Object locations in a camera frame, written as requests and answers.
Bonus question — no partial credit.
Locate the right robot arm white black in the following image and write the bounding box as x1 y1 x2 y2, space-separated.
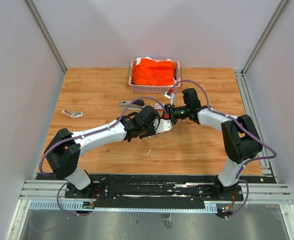
163 88 263 200

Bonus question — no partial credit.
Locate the white paper in basket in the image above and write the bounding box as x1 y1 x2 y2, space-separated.
136 56 172 65

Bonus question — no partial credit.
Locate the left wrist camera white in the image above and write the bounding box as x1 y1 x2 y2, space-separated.
155 118 173 134

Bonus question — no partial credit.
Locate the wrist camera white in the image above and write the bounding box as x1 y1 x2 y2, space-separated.
155 118 173 134
164 91 176 105

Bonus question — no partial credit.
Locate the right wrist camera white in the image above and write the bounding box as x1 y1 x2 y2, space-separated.
164 91 176 105

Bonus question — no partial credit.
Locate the black silver stapler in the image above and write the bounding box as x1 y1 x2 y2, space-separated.
118 99 145 111

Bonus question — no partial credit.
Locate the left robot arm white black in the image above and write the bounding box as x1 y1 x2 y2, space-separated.
44 105 162 198

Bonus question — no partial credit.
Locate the orange cloth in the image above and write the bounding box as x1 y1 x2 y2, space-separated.
132 59 175 86

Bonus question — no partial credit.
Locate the pink plastic basket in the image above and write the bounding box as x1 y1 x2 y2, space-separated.
128 58 181 94

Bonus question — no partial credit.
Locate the grey slotted cable duct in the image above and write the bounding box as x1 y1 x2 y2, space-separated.
29 200 218 214

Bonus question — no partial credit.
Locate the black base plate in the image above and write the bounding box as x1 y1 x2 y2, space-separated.
64 174 244 206

